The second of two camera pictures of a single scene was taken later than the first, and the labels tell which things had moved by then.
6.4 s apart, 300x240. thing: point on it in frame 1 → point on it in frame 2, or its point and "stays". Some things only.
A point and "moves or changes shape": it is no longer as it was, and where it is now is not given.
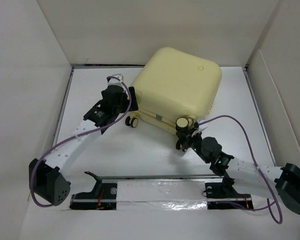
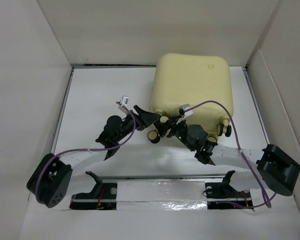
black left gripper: (126, 102) → (148, 118)
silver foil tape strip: (177, 195) stays
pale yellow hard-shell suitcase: (171, 83) moves or changes shape
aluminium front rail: (162, 177) stays
